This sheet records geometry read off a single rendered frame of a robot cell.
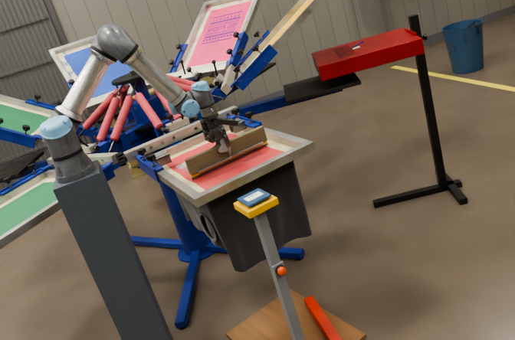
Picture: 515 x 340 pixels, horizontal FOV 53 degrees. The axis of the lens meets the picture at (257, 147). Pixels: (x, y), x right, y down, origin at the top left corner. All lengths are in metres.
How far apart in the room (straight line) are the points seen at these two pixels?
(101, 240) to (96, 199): 0.17
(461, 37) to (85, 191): 4.72
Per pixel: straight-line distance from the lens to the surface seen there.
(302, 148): 2.24
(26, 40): 6.35
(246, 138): 2.41
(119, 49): 2.06
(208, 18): 4.38
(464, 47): 6.08
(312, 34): 6.96
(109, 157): 2.86
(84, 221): 2.14
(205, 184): 2.26
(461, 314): 2.74
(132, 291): 2.29
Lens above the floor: 1.78
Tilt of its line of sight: 19 degrees down
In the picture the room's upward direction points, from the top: 17 degrees counter-clockwise
